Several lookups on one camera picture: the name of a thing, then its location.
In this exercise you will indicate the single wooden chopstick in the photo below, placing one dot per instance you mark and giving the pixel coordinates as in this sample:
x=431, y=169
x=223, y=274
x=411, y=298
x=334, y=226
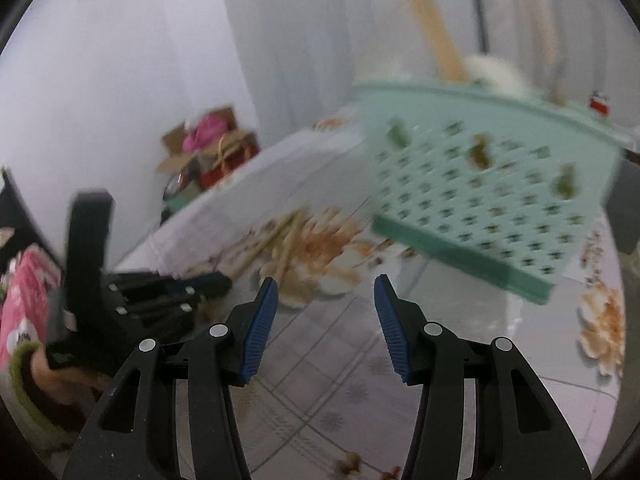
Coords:
x=440, y=35
x=547, y=40

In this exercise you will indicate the white curtain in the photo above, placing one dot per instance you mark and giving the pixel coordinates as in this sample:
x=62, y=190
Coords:
x=325, y=35

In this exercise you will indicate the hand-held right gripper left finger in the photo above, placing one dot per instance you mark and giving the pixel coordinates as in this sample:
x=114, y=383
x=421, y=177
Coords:
x=260, y=320

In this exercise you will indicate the cardboard box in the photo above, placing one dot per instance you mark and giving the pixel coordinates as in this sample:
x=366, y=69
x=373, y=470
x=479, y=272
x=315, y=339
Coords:
x=175, y=152

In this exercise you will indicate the floral tablecloth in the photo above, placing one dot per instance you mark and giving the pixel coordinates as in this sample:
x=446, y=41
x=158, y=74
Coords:
x=350, y=360

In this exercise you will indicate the person's left hand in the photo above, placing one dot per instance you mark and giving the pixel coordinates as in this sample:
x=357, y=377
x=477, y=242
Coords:
x=62, y=380

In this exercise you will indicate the cream round spoon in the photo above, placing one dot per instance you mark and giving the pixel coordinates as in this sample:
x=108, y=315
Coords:
x=497, y=75

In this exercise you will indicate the green plastic basket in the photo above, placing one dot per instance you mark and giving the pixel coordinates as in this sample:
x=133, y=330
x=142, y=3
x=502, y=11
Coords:
x=490, y=185

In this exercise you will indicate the red thermos bottle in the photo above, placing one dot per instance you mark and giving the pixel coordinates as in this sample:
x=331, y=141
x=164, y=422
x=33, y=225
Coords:
x=599, y=104

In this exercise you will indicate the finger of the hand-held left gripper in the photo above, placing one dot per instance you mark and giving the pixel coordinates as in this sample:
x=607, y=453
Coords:
x=170, y=282
x=160, y=310

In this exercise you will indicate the grey cabinet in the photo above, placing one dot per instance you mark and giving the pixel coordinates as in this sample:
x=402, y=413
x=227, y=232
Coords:
x=627, y=210

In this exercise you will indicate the black pole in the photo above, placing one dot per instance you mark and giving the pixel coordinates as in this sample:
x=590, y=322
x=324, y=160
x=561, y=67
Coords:
x=481, y=5

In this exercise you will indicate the person's left forearm green sleeve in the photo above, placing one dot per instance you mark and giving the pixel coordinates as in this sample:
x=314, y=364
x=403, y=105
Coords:
x=27, y=405

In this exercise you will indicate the dark panel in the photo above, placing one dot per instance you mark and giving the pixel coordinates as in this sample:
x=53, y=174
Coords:
x=20, y=215

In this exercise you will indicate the pile of wooden chopsticks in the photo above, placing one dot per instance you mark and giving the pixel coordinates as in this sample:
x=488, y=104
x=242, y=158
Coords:
x=272, y=245

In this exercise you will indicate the pink printed cloth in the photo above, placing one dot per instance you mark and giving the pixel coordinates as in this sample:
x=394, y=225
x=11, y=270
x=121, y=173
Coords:
x=27, y=300

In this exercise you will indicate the small green box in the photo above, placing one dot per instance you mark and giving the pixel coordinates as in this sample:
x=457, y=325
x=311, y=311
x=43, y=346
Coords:
x=180, y=197

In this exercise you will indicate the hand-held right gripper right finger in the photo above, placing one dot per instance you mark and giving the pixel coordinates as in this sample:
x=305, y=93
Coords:
x=390, y=320

